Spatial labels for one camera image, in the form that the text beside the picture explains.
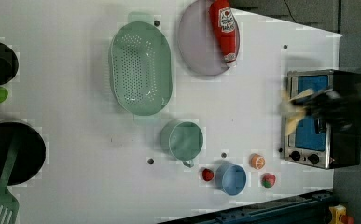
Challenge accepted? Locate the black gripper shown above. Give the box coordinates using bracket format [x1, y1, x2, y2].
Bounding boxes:
[293, 89, 361, 131]

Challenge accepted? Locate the peeled toy banana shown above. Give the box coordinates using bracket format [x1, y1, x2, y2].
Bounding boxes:
[279, 89, 314, 136]

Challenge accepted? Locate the silver toaster oven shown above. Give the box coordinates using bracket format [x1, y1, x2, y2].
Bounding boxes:
[283, 69, 361, 169]

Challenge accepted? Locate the orange slice toy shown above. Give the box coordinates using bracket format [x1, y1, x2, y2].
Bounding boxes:
[251, 154, 266, 170]

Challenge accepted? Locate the red green apple toy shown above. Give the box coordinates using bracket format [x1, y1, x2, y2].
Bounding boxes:
[261, 173, 276, 188]

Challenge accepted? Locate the red strawberry toy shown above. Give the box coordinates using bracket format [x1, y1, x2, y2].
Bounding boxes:
[202, 169, 215, 182]

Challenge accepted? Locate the red ketchup bottle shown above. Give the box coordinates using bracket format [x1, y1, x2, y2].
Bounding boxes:
[209, 0, 237, 67]

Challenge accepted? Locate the lilac round plate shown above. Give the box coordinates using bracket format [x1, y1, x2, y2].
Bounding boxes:
[177, 0, 240, 76]

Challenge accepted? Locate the green mug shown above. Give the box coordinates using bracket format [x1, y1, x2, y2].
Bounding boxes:
[160, 120, 204, 168]

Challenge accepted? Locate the green perforated colander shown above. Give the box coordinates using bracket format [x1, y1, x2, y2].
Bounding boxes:
[108, 12, 173, 116]

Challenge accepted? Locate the black pan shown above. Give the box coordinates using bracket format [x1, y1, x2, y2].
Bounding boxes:
[0, 121, 48, 187]

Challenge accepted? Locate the green slotted spatula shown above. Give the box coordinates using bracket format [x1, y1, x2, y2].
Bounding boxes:
[0, 137, 19, 224]

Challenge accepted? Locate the blue metal frame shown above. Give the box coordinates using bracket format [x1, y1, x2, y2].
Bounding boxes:
[160, 190, 338, 224]

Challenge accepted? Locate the black cable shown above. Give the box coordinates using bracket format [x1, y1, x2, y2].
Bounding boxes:
[282, 0, 303, 24]

